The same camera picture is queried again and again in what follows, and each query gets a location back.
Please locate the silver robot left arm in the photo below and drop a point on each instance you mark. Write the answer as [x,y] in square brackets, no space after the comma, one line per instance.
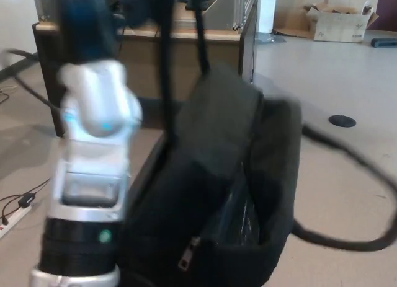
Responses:
[93,119]

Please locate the dark desk with beige top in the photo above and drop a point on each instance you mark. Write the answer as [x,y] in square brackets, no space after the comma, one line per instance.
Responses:
[139,67]

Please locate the clear plastic bag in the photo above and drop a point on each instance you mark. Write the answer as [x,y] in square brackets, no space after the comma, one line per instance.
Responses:
[269,39]

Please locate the black round floor cover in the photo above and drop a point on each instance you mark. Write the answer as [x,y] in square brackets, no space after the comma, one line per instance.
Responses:
[342,120]

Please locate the flattened brown cardboard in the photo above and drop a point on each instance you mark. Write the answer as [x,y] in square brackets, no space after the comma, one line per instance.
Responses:
[293,25]

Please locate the open cardboard box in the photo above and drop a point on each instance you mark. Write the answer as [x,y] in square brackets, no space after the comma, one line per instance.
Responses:
[341,28]

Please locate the black power adapter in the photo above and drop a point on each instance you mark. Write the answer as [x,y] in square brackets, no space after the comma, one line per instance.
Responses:
[26,199]

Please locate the white power strip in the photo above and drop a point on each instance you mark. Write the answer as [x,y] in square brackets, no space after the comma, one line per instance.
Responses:
[15,217]

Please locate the dark blue flat object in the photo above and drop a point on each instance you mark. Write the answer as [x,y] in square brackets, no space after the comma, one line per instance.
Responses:
[384,42]

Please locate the aluminium profile frame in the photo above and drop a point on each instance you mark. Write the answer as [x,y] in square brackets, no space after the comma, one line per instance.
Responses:
[223,14]

